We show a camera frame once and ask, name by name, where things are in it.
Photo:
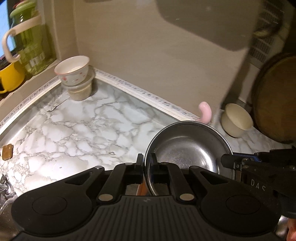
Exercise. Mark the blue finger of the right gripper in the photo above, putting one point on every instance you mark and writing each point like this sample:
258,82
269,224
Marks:
234,161

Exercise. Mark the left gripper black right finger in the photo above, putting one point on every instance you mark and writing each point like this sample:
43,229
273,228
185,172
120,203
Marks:
171,175

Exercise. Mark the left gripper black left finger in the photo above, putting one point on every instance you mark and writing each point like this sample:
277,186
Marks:
121,176

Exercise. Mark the steel bowl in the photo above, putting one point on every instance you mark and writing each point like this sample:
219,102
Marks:
187,143

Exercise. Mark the right human hand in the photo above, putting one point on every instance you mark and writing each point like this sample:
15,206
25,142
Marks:
291,235

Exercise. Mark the cream ceramic bowl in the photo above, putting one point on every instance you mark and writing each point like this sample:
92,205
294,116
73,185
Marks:
235,120

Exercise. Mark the round wooden cutting board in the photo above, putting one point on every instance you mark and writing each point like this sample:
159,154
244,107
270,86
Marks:
273,98

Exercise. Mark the clear plastic lidded container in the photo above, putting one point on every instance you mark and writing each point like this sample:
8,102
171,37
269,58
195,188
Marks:
83,90

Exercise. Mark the white floral ceramic bowl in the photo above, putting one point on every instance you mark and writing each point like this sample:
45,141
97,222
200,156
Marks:
73,70

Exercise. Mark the chrome sink faucet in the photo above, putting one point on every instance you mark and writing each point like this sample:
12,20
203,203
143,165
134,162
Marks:
8,194

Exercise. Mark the brown soap bar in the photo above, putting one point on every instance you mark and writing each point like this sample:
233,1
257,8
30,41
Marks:
7,152

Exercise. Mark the yellow mug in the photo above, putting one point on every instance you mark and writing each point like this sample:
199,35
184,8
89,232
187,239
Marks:
12,77

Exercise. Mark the green glass pitcher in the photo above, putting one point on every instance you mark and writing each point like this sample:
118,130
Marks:
23,41

